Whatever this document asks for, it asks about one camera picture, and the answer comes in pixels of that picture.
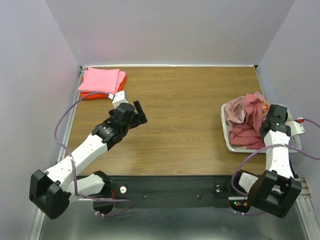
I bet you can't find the dusty rose t shirt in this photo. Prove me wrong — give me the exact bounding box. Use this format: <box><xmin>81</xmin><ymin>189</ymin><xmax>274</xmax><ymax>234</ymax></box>
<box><xmin>229</xmin><ymin>91</ymin><xmax>270</xmax><ymax>150</ymax></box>

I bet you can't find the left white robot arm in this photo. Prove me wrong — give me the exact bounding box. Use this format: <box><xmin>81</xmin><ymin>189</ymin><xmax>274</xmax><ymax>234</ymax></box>
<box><xmin>29</xmin><ymin>100</ymin><xmax>148</xmax><ymax>220</ymax></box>

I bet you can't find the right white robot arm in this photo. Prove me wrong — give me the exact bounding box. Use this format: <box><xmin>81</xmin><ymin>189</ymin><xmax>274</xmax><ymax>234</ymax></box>
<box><xmin>230</xmin><ymin>104</ymin><xmax>305</xmax><ymax>218</ymax></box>

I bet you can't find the white plastic laundry basket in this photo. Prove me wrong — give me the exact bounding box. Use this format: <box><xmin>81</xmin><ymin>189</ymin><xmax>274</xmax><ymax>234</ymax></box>
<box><xmin>220</xmin><ymin>103</ymin><xmax>302</xmax><ymax>154</ymax></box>

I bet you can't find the folded orange t shirt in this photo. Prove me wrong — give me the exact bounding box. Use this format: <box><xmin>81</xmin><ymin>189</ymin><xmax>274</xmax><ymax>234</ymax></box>
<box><xmin>80</xmin><ymin>75</ymin><xmax>127</xmax><ymax>100</ymax></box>

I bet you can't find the folded pink t shirt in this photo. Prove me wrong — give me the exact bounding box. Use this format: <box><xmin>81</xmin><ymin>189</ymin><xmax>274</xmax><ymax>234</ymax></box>
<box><xmin>78</xmin><ymin>67</ymin><xmax>126</xmax><ymax>95</ymax></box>

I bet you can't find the mauve pixel print t shirt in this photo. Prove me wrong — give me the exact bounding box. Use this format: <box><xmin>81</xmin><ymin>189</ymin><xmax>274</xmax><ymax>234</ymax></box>
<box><xmin>224</xmin><ymin>96</ymin><xmax>248</xmax><ymax>133</ymax></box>

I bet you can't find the beige t shirt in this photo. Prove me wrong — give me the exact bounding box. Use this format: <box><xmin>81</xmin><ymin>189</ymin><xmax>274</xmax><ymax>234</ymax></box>
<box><xmin>231</xmin><ymin>145</ymin><xmax>252</xmax><ymax>152</ymax></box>

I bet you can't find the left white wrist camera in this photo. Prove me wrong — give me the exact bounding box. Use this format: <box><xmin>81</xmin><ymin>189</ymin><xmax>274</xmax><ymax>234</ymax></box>
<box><xmin>108</xmin><ymin>90</ymin><xmax>128</xmax><ymax>108</ymax></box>

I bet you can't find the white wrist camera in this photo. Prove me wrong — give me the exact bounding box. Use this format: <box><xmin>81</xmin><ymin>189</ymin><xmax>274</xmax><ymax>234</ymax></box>
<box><xmin>285</xmin><ymin>120</ymin><xmax>305</xmax><ymax>137</ymax></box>
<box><xmin>108</xmin><ymin>90</ymin><xmax>128</xmax><ymax>108</ymax></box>

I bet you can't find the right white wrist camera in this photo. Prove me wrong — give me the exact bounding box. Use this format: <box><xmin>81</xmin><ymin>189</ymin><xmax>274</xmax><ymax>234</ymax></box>
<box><xmin>285</xmin><ymin>120</ymin><xmax>305</xmax><ymax>137</ymax></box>

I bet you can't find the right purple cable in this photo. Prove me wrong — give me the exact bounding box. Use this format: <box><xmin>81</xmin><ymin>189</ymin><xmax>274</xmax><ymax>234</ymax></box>
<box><xmin>230</xmin><ymin>118</ymin><xmax>320</xmax><ymax>216</ymax></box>

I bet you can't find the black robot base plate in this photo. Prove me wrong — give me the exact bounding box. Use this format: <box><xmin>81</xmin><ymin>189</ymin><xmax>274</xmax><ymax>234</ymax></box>
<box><xmin>93</xmin><ymin>175</ymin><xmax>249</xmax><ymax>211</ymax></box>

